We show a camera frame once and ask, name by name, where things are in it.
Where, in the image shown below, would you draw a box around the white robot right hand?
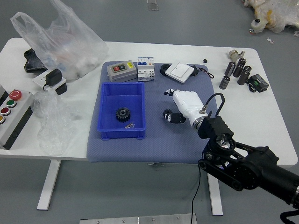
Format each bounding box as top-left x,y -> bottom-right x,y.
163,88 -> 204,128

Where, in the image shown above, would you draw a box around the big black gear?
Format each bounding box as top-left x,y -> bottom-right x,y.
114,106 -> 131,124

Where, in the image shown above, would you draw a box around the blue plastic box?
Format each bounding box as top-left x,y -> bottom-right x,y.
97,82 -> 147,140

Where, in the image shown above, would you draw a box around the grey control box coloured buttons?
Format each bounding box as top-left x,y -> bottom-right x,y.
0,84 -> 36,150

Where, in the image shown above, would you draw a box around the black round device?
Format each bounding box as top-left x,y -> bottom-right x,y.
160,63 -> 173,77

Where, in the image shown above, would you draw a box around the blue-grey mat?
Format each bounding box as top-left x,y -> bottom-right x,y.
85,61 -> 217,164

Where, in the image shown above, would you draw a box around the white circuit breaker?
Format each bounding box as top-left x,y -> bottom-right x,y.
137,56 -> 156,82

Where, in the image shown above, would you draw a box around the silver metal connector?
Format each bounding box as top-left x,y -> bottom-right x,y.
228,49 -> 245,61

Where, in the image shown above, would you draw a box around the black module with green terminals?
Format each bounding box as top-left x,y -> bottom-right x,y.
247,74 -> 270,93

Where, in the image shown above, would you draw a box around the white table leg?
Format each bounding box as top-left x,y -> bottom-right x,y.
206,174 -> 223,216
36,160 -> 62,210

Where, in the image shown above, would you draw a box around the floor outlet cover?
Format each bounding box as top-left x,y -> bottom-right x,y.
146,0 -> 159,11

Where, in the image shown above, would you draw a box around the plastic-wrapped white bundle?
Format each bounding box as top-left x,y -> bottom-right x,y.
242,0 -> 299,34

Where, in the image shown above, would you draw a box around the grey metal plate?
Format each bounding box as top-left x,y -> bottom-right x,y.
79,213 -> 197,224

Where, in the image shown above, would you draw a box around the black block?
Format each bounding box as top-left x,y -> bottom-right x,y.
55,83 -> 68,95

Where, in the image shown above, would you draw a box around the large clear plastic bag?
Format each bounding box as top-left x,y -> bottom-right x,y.
10,0 -> 110,82

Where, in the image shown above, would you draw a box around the black power adapter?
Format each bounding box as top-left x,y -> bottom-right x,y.
43,68 -> 63,91

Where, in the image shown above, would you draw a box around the crumpled clear plastic wrap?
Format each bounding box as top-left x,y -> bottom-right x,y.
31,90 -> 81,156

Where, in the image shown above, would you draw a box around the white socket plate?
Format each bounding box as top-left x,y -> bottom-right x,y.
32,73 -> 67,91

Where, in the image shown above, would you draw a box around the small black module with wires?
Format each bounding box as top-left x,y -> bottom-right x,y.
192,65 -> 214,79

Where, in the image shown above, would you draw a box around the white wall switch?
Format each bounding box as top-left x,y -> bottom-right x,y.
164,62 -> 195,84

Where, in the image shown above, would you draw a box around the grey push button switch box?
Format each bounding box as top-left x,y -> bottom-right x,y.
107,60 -> 138,81

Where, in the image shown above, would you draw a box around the black floor cable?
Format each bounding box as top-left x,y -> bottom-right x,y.
191,166 -> 202,224

